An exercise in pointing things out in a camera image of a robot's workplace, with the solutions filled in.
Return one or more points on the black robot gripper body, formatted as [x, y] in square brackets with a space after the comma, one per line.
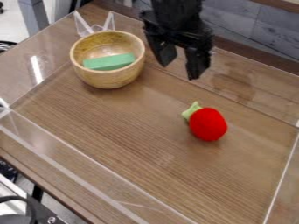
[172, 23]

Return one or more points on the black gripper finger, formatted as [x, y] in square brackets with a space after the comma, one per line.
[162, 51]
[197, 61]

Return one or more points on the red felt strawberry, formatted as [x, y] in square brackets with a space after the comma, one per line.
[205, 121]

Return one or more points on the green rectangular block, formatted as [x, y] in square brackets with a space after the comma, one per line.
[109, 62]

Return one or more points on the wooden bowl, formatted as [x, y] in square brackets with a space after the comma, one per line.
[102, 44]

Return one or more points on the clear acrylic tray walls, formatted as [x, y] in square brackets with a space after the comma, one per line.
[112, 152]

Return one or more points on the grey table leg post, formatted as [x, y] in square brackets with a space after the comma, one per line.
[33, 15]

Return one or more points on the black metal bracket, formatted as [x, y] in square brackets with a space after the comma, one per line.
[45, 216]

